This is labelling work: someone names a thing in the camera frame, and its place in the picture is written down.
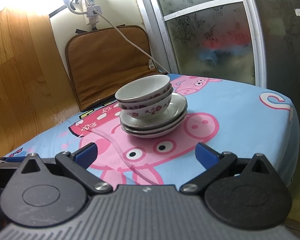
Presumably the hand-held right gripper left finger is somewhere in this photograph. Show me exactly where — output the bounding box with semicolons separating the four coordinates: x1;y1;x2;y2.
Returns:
21;142;113;194

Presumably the brown seat cushion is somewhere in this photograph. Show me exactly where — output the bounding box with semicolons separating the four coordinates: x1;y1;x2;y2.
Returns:
65;25;157;112

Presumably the white power cable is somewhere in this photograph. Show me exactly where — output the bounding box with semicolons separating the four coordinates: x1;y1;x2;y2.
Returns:
89;0;171;75

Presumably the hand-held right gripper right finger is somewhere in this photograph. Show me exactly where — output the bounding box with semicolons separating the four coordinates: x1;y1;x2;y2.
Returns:
180;142;275;194

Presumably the thin translucent cable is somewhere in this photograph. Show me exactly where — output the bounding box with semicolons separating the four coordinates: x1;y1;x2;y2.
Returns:
93;129;153;185

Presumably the white floral plate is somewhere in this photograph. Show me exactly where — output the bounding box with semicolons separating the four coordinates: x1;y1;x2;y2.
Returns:
119;92;188;128
120;109;188;134
122;115;187;139

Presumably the blue cartoon printed blanket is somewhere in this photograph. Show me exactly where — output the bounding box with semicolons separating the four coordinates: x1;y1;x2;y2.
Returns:
2;73;300;188

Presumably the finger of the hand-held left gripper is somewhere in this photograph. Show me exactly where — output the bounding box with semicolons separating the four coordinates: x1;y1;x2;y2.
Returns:
0;155;27;168

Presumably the white floral bowl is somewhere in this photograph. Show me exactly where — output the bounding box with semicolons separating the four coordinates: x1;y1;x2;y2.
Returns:
119;96;173;121
115;74;171;103
117;86;174;111

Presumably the white plug-in lamp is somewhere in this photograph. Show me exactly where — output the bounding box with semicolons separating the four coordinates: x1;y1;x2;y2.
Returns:
61;0;87;15

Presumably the white power strip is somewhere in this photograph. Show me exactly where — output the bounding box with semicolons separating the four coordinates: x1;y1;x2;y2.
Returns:
84;0;101;27

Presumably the frosted glass sliding door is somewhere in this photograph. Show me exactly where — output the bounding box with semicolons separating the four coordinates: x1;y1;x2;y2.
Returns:
139;0;300;92

